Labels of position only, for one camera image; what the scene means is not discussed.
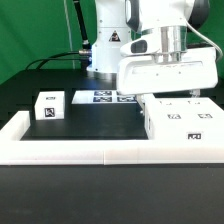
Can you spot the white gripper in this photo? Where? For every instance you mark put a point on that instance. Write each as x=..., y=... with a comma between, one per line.
x=141, y=75

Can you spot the white cabinet door panel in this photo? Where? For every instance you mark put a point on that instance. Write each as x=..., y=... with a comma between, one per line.
x=166, y=109
x=204, y=108

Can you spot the white cabinet body box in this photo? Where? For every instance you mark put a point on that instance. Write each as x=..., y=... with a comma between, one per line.
x=181, y=130

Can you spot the small white tagged cube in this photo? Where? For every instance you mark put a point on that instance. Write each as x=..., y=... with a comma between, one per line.
x=50, y=105

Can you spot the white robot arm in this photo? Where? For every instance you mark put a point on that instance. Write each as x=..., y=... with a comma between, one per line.
x=163, y=23

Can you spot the white U-shaped fence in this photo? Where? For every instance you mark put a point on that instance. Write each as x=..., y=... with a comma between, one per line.
x=15, y=151

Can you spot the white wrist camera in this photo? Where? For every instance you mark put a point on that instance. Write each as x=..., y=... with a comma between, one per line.
x=138, y=47

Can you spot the flat white tag base plate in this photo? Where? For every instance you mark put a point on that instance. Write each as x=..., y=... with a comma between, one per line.
x=101, y=97

